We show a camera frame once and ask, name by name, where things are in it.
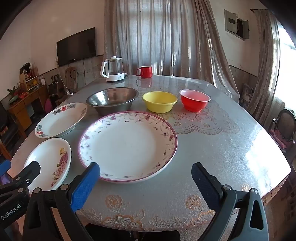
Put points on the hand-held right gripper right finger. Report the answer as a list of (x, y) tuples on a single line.
[(205, 187)]

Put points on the wall electrical panel box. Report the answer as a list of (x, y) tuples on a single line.
[(231, 22)]

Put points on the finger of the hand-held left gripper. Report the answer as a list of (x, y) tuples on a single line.
[(5, 168), (29, 173)]

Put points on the stainless steel bowl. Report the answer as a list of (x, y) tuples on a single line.
[(111, 104)]

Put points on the wide sheer beige curtain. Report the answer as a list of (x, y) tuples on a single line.
[(166, 34)]

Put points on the green potted plant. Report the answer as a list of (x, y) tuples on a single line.
[(12, 92)]

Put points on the black speaker box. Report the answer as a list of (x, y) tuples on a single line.
[(53, 89)]

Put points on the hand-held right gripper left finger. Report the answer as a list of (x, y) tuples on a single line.
[(85, 185)]

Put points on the black wall television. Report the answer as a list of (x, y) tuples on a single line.
[(76, 46)]

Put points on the curtain rod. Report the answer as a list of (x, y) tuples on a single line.
[(259, 9)]

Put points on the pink bag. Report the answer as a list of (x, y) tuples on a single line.
[(48, 105)]

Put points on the grey patterned cushion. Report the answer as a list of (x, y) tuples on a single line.
[(246, 93)]

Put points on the large purple-rimmed floral plate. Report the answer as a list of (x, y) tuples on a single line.
[(127, 146)]

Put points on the white glass kettle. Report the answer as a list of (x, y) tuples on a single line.
[(114, 71)]

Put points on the small white rose plate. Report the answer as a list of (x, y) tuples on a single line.
[(49, 160)]

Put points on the white plate with blue flowers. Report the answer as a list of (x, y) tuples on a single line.
[(60, 121)]

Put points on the narrow sheer beige curtain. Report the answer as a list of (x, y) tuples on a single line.
[(266, 69)]

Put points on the red plastic bowl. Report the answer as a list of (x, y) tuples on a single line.
[(194, 104)]

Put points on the dark sofa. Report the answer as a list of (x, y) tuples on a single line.
[(5, 129)]

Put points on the red mug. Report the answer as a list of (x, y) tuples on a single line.
[(145, 72)]

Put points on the desk shelf with yellow things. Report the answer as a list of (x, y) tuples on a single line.
[(30, 78)]

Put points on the wooden desk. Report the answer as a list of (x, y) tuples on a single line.
[(20, 111)]

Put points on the dark round-backed chair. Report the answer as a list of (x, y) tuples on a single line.
[(285, 122)]

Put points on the yellow plastic bowl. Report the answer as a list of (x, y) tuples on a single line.
[(159, 104)]

